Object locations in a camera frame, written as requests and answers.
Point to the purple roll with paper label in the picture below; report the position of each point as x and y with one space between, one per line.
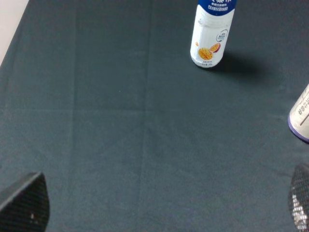
298 118

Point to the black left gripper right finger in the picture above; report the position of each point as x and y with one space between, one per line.
298 199

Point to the blue white yogurt drink bottle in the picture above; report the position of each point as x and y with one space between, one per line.
211 29

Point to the dark green tablecloth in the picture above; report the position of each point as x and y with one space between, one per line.
103 98

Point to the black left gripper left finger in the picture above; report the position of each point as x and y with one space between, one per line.
25 205

